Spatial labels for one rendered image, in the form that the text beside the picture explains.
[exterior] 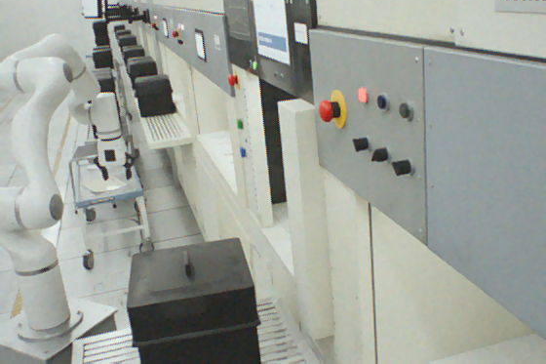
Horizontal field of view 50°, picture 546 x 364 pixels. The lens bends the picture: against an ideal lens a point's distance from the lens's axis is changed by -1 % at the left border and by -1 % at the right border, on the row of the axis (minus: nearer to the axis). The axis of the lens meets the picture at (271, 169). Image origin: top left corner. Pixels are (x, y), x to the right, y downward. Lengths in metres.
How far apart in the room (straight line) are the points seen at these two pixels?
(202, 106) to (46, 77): 1.75
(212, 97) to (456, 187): 2.75
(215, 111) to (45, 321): 1.92
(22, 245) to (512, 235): 1.39
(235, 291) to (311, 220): 0.24
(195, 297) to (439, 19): 0.83
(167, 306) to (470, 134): 0.85
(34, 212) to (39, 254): 0.14
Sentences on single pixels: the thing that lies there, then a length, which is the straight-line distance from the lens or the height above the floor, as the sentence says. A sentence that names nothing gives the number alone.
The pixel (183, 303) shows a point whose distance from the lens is 1.35.
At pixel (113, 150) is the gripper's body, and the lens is 2.24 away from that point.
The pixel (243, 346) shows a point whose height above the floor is 0.86.
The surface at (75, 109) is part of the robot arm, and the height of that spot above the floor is 1.29.
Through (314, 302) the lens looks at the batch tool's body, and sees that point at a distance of 1.35.
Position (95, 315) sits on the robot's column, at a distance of 1.88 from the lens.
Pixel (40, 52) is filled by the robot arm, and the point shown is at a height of 1.52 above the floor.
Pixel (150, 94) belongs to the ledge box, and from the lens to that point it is 4.32.
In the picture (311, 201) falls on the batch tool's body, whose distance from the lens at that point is 1.25.
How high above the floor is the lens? 1.66
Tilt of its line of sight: 18 degrees down
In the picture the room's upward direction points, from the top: 6 degrees counter-clockwise
